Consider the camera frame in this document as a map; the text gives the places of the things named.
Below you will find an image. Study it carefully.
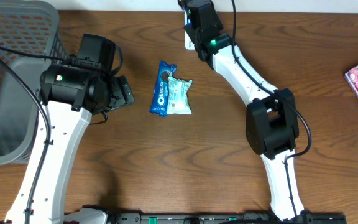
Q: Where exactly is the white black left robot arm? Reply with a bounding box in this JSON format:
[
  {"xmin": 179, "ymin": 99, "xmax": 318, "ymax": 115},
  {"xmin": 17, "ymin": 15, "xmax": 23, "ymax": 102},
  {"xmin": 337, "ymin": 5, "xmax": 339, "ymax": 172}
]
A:
[{"xmin": 5, "ymin": 34, "xmax": 134, "ymax": 223}]

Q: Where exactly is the dark grey plastic basket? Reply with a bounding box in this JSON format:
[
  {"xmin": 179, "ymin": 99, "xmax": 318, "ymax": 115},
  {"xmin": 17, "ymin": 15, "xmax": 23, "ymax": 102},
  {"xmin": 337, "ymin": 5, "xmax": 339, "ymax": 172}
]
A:
[{"xmin": 0, "ymin": 1, "xmax": 68, "ymax": 165}]

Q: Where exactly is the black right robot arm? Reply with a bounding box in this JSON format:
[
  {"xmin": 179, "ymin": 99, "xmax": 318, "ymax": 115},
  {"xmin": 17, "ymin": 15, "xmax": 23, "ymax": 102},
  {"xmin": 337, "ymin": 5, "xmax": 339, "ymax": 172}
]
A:
[{"xmin": 178, "ymin": 0, "xmax": 304, "ymax": 222}]

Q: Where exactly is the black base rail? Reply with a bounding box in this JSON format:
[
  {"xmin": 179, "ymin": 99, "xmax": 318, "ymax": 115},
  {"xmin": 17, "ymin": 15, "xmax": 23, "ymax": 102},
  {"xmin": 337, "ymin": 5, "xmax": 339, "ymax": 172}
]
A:
[{"xmin": 107, "ymin": 212, "xmax": 347, "ymax": 224}]

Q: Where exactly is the blue Oreo packet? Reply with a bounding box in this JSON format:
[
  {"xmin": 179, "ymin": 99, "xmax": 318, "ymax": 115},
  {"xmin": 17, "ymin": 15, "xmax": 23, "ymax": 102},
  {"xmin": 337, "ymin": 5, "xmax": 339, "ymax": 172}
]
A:
[{"xmin": 149, "ymin": 61, "xmax": 177, "ymax": 116}]

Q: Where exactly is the mint green snack packet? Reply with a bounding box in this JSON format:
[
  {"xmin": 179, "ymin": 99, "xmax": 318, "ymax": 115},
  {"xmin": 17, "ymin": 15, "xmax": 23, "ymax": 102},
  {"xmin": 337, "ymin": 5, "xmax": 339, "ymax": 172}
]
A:
[{"xmin": 167, "ymin": 77, "xmax": 193, "ymax": 115}]

